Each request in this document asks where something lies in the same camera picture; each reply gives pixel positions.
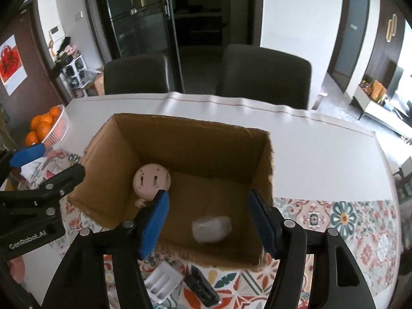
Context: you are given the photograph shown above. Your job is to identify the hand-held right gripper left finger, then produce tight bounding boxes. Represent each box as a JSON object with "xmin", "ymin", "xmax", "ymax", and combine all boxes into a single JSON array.
[{"xmin": 48, "ymin": 191, "xmax": 170, "ymax": 309}]

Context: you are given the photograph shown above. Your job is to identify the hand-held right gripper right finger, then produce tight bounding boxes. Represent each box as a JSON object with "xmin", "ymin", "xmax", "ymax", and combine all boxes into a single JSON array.
[{"xmin": 247, "ymin": 190, "xmax": 377, "ymax": 309}]

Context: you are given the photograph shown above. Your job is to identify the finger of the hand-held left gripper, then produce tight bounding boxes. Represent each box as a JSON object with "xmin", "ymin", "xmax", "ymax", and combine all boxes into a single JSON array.
[
  {"xmin": 0, "ymin": 164, "xmax": 86, "ymax": 219},
  {"xmin": 0, "ymin": 143, "xmax": 46, "ymax": 187}
]

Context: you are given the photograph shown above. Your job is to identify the brown cardboard box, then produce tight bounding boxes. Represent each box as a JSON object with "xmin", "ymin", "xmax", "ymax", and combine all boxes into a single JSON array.
[{"xmin": 68, "ymin": 113, "xmax": 274, "ymax": 271}]

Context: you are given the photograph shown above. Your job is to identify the white lumpy stone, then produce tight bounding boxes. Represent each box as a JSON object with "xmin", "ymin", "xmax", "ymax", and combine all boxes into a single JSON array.
[{"xmin": 191, "ymin": 216, "xmax": 233, "ymax": 244}]

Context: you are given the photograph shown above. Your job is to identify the white battery charger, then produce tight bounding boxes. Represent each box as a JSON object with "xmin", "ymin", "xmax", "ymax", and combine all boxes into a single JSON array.
[{"xmin": 144, "ymin": 261, "xmax": 185, "ymax": 304}]

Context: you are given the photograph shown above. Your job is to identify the black clip device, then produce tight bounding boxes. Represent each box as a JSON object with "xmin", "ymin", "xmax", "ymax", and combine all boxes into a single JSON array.
[{"xmin": 183, "ymin": 265, "xmax": 221, "ymax": 307}]

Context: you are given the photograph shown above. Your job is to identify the person's left hand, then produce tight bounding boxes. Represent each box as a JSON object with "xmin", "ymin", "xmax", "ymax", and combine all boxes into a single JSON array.
[{"xmin": 9, "ymin": 257, "xmax": 26, "ymax": 286}]

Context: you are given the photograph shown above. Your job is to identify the pile of oranges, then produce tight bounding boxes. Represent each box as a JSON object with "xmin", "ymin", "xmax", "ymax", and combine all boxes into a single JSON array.
[{"xmin": 25, "ymin": 108, "xmax": 62, "ymax": 147}]

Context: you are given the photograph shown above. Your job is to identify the bald wooden doll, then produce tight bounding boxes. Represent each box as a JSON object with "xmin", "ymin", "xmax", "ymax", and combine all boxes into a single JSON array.
[{"xmin": 133, "ymin": 164, "xmax": 172, "ymax": 209}]

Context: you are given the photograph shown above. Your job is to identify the white table cover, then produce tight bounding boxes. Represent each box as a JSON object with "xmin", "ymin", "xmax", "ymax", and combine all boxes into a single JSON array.
[{"xmin": 63, "ymin": 92, "xmax": 400, "ymax": 202}]

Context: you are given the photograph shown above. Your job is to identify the brown entrance door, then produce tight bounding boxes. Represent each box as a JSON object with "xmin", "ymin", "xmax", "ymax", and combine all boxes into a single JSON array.
[{"xmin": 0, "ymin": 0, "xmax": 74, "ymax": 136}]

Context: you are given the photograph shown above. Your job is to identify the floral patterned tablecloth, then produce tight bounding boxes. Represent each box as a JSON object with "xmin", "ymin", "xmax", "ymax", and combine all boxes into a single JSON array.
[{"xmin": 18, "ymin": 148, "xmax": 402, "ymax": 309}]

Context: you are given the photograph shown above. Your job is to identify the white shoe rack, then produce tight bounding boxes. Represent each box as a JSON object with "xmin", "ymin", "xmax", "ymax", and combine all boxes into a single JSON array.
[{"xmin": 59, "ymin": 55, "xmax": 89, "ymax": 99}]

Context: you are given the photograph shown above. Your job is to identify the red and white door poster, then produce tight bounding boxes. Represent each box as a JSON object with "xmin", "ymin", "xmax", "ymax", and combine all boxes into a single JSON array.
[{"xmin": 0, "ymin": 35, "xmax": 28, "ymax": 96}]

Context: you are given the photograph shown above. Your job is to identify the small cardboard box on floor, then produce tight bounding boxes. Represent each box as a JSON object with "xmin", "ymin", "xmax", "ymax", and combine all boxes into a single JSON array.
[{"xmin": 91, "ymin": 71, "xmax": 105, "ymax": 96}]

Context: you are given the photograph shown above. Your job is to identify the plush toys on rack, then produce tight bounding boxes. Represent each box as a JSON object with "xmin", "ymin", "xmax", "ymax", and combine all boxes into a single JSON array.
[{"xmin": 52, "ymin": 37, "xmax": 82, "ymax": 65}]

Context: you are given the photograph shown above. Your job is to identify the narrow dark dining chair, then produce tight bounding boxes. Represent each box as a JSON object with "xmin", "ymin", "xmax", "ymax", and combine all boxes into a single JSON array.
[{"xmin": 104, "ymin": 55, "xmax": 170, "ymax": 96}]

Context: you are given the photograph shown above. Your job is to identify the white intercom panel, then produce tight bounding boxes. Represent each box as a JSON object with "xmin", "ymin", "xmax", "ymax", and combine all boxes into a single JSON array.
[{"xmin": 48, "ymin": 26, "xmax": 64, "ymax": 43}]

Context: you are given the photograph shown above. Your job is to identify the wide dark dining chair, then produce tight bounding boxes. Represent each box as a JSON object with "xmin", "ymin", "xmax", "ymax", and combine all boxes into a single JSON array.
[{"xmin": 216, "ymin": 44, "xmax": 313, "ymax": 110}]

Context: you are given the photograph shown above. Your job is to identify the white tv stand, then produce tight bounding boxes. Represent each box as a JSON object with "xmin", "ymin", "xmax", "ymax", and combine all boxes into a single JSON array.
[{"xmin": 349, "ymin": 84, "xmax": 412, "ymax": 143}]

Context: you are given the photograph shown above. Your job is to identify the black framed glass door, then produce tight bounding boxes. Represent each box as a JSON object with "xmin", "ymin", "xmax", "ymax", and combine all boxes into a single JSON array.
[{"xmin": 82, "ymin": 0, "xmax": 185, "ymax": 93}]

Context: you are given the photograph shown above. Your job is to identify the orange gift bag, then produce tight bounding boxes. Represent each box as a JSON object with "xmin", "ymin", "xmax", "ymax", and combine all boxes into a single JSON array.
[{"xmin": 372, "ymin": 80, "xmax": 386, "ymax": 102}]

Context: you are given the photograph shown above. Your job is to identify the flat screen television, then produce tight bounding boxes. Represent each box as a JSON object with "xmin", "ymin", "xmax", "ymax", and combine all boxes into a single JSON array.
[{"xmin": 389, "ymin": 66, "xmax": 405, "ymax": 98}]

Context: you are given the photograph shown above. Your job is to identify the dark interior door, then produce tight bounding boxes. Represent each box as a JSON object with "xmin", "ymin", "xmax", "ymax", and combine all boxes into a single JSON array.
[{"xmin": 328, "ymin": 0, "xmax": 371, "ymax": 95}]

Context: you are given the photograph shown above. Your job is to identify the gold wall ornament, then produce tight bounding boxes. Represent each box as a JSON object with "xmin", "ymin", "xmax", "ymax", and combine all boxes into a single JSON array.
[{"xmin": 385, "ymin": 14, "xmax": 398, "ymax": 43}]

